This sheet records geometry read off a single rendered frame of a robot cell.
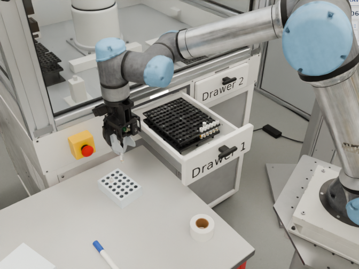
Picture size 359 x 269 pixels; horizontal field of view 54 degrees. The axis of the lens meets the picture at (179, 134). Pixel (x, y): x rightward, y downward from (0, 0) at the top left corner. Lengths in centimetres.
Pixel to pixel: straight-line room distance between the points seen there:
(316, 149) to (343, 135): 127
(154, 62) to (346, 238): 67
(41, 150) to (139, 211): 36
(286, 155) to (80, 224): 174
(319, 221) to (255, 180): 130
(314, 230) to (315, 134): 99
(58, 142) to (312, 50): 82
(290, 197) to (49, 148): 79
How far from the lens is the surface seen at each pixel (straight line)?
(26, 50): 104
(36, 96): 109
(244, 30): 86
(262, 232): 206
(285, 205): 118
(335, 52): 68
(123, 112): 94
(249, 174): 236
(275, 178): 232
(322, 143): 204
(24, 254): 104
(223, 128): 127
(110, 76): 90
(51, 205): 120
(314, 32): 67
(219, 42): 88
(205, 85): 143
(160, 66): 83
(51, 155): 121
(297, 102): 298
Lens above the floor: 162
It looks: 38 degrees down
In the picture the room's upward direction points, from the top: straight up
